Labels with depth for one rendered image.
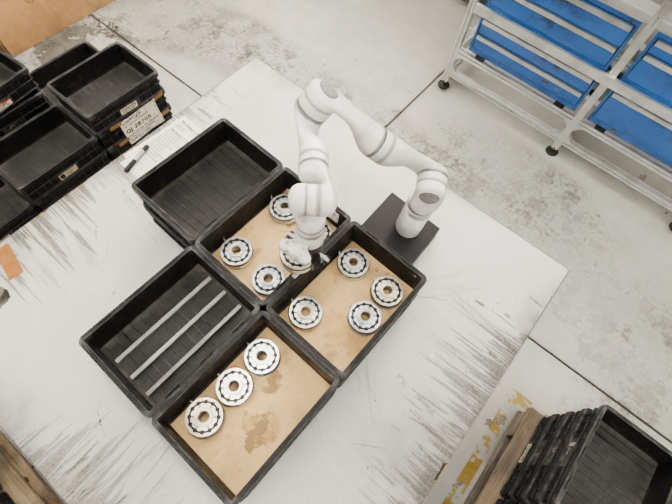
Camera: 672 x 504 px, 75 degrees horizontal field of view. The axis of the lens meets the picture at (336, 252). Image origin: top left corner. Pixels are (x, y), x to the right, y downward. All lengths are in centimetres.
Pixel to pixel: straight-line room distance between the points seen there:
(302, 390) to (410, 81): 238
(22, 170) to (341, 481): 195
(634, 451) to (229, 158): 179
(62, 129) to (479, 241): 202
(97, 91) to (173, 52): 99
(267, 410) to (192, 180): 82
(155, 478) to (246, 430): 32
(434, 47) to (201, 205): 238
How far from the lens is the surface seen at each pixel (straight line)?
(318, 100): 112
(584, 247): 285
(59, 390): 162
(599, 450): 194
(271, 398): 131
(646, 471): 202
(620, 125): 291
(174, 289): 144
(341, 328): 135
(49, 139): 257
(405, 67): 329
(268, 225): 148
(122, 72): 257
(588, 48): 275
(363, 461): 143
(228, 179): 160
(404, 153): 124
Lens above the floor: 212
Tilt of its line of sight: 64 degrees down
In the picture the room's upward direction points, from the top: 9 degrees clockwise
